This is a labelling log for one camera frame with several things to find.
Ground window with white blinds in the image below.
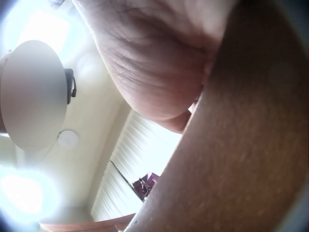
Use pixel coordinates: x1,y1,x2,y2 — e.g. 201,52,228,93
91,109,183,222

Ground person's right fingers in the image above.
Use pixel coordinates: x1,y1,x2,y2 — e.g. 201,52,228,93
161,103,200,134

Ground brown blurred rounded object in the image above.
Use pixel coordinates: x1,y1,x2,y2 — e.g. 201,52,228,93
124,0,309,232

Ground round white ceiling lamp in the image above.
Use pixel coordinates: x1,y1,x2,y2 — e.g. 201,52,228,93
57,130,79,151

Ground purple leafy decoration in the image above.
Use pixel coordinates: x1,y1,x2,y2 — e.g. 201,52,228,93
132,172,160,201

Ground person's right hand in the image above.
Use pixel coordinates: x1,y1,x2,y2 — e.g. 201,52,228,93
72,0,242,134

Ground reddish wooden furniture edge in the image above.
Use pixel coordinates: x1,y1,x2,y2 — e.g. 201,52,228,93
39,213,137,232

